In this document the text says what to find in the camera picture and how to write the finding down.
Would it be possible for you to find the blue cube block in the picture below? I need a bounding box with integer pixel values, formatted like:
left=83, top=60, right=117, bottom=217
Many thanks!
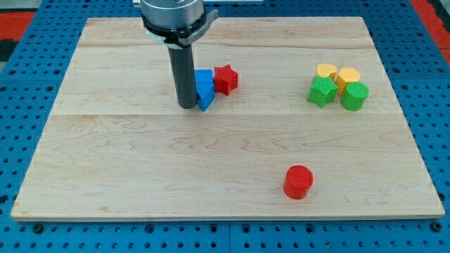
left=195, top=69, right=214, bottom=84

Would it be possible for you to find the yellow heart block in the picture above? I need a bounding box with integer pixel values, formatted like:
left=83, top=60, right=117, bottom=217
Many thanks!
left=315, top=63, right=338, bottom=79

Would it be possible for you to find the red star block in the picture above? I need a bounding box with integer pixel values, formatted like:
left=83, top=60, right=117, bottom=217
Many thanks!
left=213, top=65, right=238, bottom=96

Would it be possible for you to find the green star block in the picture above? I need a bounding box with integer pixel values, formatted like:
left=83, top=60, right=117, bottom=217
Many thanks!
left=307, top=77, right=338, bottom=108

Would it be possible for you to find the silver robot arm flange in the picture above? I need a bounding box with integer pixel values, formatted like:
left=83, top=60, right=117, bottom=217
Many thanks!
left=134, top=0, right=219, bottom=49

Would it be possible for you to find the yellow hexagon block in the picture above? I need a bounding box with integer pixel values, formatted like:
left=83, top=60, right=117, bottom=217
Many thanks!
left=335, top=67, right=361, bottom=95

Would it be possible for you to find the green cylinder block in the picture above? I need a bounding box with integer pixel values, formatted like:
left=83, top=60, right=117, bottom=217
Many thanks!
left=341, top=82, right=369, bottom=111

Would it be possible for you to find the light wooden board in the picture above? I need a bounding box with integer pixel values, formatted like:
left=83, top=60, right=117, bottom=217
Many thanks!
left=11, top=17, right=445, bottom=222

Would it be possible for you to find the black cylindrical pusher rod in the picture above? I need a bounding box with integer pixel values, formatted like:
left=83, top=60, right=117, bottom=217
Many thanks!
left=168, top=45, right=197, bottom=109

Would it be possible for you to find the red cylinder block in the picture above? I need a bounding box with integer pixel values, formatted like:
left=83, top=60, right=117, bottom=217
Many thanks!
left=283, top=164, right=314, bottom=200

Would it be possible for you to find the blue triangle block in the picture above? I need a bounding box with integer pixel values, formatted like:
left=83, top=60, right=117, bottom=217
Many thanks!
left=196, top=82, right=215, bottom=112

